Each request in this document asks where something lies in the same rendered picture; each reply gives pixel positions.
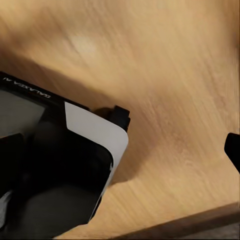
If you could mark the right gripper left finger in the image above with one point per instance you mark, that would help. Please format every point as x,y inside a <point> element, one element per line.
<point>12,150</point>

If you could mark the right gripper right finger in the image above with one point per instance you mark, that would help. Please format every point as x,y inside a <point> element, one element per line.
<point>232,149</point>

